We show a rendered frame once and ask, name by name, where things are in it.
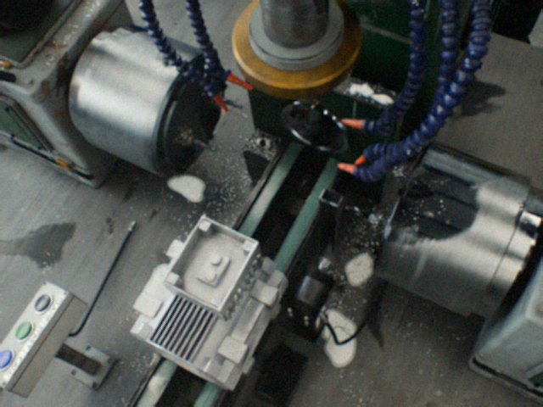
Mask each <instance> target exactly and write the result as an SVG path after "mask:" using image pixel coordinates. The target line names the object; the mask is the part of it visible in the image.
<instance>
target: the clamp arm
mask: <svg viewBox="0 0 543 407"><path fill-rule="evenodd" d="M343 202H344V196H343V195H342V194H340V193H337V192H335V191H332V190H330V189H328V188H323V190H322V192H321V194H320V196H319V198H318V221H319V261H318V263H319V262H320V261H321V259H322V261H321V263H323V264H325V262H326V260H327V266H328V267H329V266H330V267H329V269H330V268H331V267H332V268H334V267H335V265H336V264H337V262H338V260H339V245H340V234H341V224H342V213H343ZM328 261H329V262H328ZM330 263H331V265H330Z"/></svg>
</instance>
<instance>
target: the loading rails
mask: <svg viewBox="0 0 543 407"><path fill-rule="evenodd" d="M304 150H305V149H304V146H303V145H300V144H298V143H296V142H292V141H291V142H290V137H287V136H286V137H285V138H284V139H283V141H282V143H281V145H280V146H279V148H278V150H277V151H276V153H275V155H274V156H273V157H272V160H271V162H270V164H269V165H268V166H267V168H266V170H265V172H264V174H263V175H262V177H261V178H260V179H259V181H258V182H257V184H256V186H255V188H254V190H253V192H252V193H251V194H250V196H249V200H248V201H247V203H246V204H245V205H244V208H243V209H242V211H241V213H240V215H239V216H238V218H237V219H236V221H235V223H234V224H233V226H232V228H231V229H232V230H234V231H236V232H238V233H240V234H243V235H245V236H246V237H249V238H250V239H252V240H255V241H256V242H258V243H259V245H260V250H261V249H262V247H263V246H264V244H265V243H266V241H267V239H268V237H269V236H270V234H271V233H272V230H273V228H274V227H275V225H276V224H277V221H278V220H279V218H280V216H281V217H283V218H285V219H287V220H290V221H292V222H294V225H293V226H292V228H291V230H290V232H289V234H288V235H287V237H286V239H285V241H284V243H283V244H282V246H281V247H280V249H279V250H278V252H277V255H276V257H275V259H274V260H273V262H275V263H276V264H277V268H276V270H279V271H281V272H282V273H283V274H284V275H285V276H286V278H287V280H288V287H287V289H286V291H285V293H284V295H283V297H282V299H281V301H280V302H279V303H280V304H281V305H282V307H283V306H284V304H285V302H286V300H287V298H288V297H290V296H291V294H292V292H293V290H294V288H295V286H296V284H297V283H298V281H299V279H300V277H299V275H300V273H301V271H302V270H303V268H304V267H305V266H307V265H308V264H309V262H310V260H311V257H312V255H313V254H314V252H315V250H316V246H317V244H318V243H319V221H318V198H319V196H320V194H321V192H322V190H323V188H328V189H330V190H332V191H335V192H337V193H340V194H342V195H343V196H344V194H345V192H346V189H347V179H348V172H347V171H345V170H341V169H340V168H339V167H338V165H339V164H349V162H347V161H344V162H340V161H338V160H336V159H333V158H330V159H329V160H328V162H327V164H326V166H325V168H324V169H323V171H322V173H321V175H320V176H319V178H318V179H317V181H316V185H315V186H314V188H313V190H312V192H311V194H310V196H309V197H308V199H307V201H305V200H303V199H301V198H297V197H295V196H294V195H293V193H294V191H295V189H296V187H297V186H298V185H299V182H300V180H301V179H302V178H303V176H304V174H305V151H304ZM283 310H284V307H283ZM283 310H282V312H283ZM282 312H281V313H282ZM280 315H281V314H280ZM279 317H280V316H279ZM279 317H278V319H279ZM278 319H277V321H278ZM277 321H276V323H275V324H274V323H272V322H270V321H269V322H268V324H267V326H266V329H265V330H264V332H263V334H262V335H261V337H260V340H259V342H258V343H257V345H256V347H255V350H254V351H253V353H252V355H251V356H252V357H254V359H255V363H254V365H253V367H252V369H253V370H255V371H258V372H259V373H261V374H262V375H265V373H266V370H267V368H268V366H269V364H270V363H271V361H272V358H273V356H274V355H273V354H270V353H269V352H267V351H265V350H264V349H263V348H264V347H265V345H266V342H267V340H268V338H269V337H270V335H271V333H272V330H273V329H274V327H275V325H276V324H277ZM252 369H251V371H252ZM251 371H250V372H251ZM249 374H250V373H249ZM191 375H192V372H190V371H188V370H186V369H184V368H182V366H180V365H178V364H177V363H175V362H173V361H171V360H169V359H167V358H166V357H165V356H162V355H160V354H158V353H157V354H156V355H155V357H154V359H153V361H152V363H151V364H150V366H149V368H148V369H147V371H146V373H145V374H144V376H143V378H142V379H141V381H140V382H139V383H138V385H137V387H136V389H135V391H134V392H133V394H132V396H131V397H130V399H129V400H128V401H127V404H126V406H125V407H174V405H175V403H176V401H177V400H178V398H179V396H181V397H182V398H183V399H186V400H187V401H188V402H190V403H192V404H193V407H233V406H234V404H235V402H236V400H237V398H238V395H239V394H240V393H241V391H242V389H243V387H244V384H245V383H246V381H247V379H248V378H249V376H245V375H243V374H242V376H241V377H240V378H239V380H238V382H237V384H236V386H235V388H234V389H233V390H231V389H229V388H228V390H226V389H224V388H222V387H219V386H217V385H216V384H214V383H213V382H210V381H208V380H207V382H206V383H205V384H204V383H202V382H201V381H199V380H197V379H195V378H193V377H190V376H191Z"/></svg>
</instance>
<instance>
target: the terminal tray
mask: <svg viewBox="0 0 543 407"><path fill-rule="evenodd" d="M203 223H207V224H208V226H207V227H205V228H203V227H202V225H203ZM247 243H250V248H247V247H246V244H247ZM260 262H261V253H260V245H259V243H258V242H256V241H255V240H252V239H250V238H249V237H246V236H245V235H243V234H240V233H238V232H236V231H234V230H232V229H230V228H227V227H225V226H223V225H221V224H219V223H217V222H214V221H213V220H210V219H208V218H206V217H204V216H202V217H201V219H200V220H199V223H198V224H197V225H196V227H195V228H194V230H193V232H192V234H191V235H190V237H189V239H188V240H187V242H186V243H185V244H184V247H183V249H182V251H181V252H180V253H179V255H178V256H177V258H176V260H175V262H174V264H173V265H172V267H171V268H170V270H169V271H168V273H167V275H166V276H165V279H164V280H163V281H162V282H163V284H164V285H165V286H166V288H167V289H168V290H169V291H170V292H171V293H172V295H174V296H175V295H176V294H177V296H178V297H179V298H180V296H181V297H182V298H183V299H186V300H187V301H190V302H191V303H192V304H196V305H197V306H198V307H199V306H200V307H201V308H202V309H207V310H208V311H209V312H210V311H211V312H212V313H213V315H215V314H217V315H218V317H219V318H221V319H222V320H224V321H225V322H227V320H231V319H232V315H231V313H232V312H235V311H236V310H235V307H236V306H239V305H240V303H239V299H243V298H244V295H243V292H247V291H248V288H247V285H250V278H254V277H255V275H254V271H257V270H258V269H257V264H258V263H260ZM171 276H175V277H176V280H175V281H173V282H172V281H171V279H170V278H171ZM215 298H218V299H219V300H220V302H219V303H218V304H215V303H214V299H215Z"/></svg>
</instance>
